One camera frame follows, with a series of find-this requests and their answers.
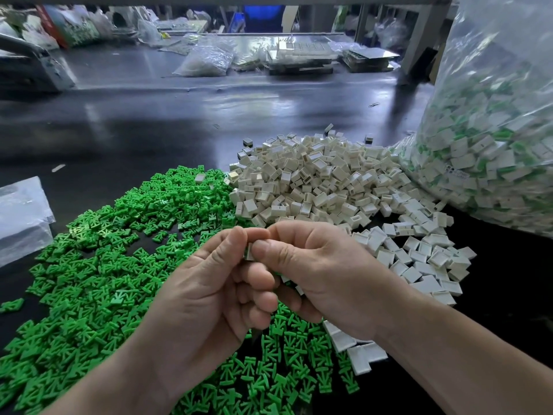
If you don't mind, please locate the person's left hand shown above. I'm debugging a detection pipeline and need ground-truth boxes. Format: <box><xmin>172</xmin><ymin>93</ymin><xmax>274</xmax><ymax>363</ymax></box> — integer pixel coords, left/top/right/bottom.
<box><xmin>138</xmin><ymin>226</ymin><xmax>280</xmax><ymax>403</ymax></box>

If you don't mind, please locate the person's right hand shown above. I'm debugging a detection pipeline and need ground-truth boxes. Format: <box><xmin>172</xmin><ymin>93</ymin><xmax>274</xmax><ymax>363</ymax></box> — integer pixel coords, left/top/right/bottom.
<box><xmin>251</xmin><ymin>220</ymin><xmax>411</xmax><ymax>341</ymax></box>

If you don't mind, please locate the pile of white plastic caps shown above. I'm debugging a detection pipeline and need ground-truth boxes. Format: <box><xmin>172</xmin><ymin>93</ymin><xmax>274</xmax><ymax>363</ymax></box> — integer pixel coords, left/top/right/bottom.
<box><xmin>228</xmin><ymin>129</ymin><xmax>478</xmax><ymax>377</ymax></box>

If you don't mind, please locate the pile of green plastic clips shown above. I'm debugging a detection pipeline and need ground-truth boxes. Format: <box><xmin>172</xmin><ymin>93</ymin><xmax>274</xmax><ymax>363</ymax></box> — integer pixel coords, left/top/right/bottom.
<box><xmin>0</xmin><ymin>165</ymin><xmax>361</xmax><ymax>415</ymax></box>

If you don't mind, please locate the clear plastic bag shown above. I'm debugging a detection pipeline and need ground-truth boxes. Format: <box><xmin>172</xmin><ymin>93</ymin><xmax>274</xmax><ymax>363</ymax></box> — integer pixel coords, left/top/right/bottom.
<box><xmin>393</xmin><ymin>0</ymin><xmax>553</xmax><ymax>239</ymax></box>

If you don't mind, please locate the person's left forearm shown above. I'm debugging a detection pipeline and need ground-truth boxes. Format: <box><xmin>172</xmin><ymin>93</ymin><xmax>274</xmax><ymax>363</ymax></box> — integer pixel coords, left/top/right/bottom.
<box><xmin>43</xmin><ymin>354</ymin><xmax>183</xmax><ymax>415</ymax></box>

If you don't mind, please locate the person's right forearm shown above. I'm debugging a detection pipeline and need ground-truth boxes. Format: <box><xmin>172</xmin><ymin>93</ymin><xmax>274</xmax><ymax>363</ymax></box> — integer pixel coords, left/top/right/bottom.
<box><xmin>373</xmin><ymin>298</ymin><xmax>553</xmax><ymax>415</ymax></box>

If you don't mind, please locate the small clear bag of parts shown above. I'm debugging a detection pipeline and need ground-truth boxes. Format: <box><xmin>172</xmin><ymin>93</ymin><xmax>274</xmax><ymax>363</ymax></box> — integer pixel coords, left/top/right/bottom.
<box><xmin>173</xmin><ymin>43</ymin><xmax>235</xmax><ymax>78</ymax></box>

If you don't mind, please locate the stack of clear flat bags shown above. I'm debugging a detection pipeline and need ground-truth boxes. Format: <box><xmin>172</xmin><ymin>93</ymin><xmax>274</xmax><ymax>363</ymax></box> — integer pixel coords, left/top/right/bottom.
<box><xmin>0</xmin><ymin>175</ymin><xmax>56</xmax><ymax>268</ymax></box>

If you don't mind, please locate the dark flat tray stack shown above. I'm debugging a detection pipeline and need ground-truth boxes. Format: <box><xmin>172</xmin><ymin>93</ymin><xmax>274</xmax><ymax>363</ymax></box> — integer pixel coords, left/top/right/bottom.
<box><xmin>340</xmin><ymin>44</ymin><xmax>400</xmax><ymax>73</ymax></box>

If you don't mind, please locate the blue crate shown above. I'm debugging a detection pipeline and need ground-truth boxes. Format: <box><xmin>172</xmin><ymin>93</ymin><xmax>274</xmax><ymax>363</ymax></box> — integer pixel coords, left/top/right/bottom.
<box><xmin>233</xmin><ymin>5</ymin><xmax>285</xmax><ymax>33</ymax></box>

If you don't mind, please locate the grey heat sealer machine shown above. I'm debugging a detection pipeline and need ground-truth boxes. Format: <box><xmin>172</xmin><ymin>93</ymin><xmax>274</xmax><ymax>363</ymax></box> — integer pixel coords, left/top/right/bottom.
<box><xmin>0</xmin><ymin>32</ymin><xmax>77</xmax><ymax>92</ymax></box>

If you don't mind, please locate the grey metal slanted post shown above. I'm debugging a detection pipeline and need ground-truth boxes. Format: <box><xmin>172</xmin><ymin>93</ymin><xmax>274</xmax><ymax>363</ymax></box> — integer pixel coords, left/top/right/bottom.
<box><xmin>399</xmin><ymin>0</ymin><xmax>454</xmax><ymax>78</ymax></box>

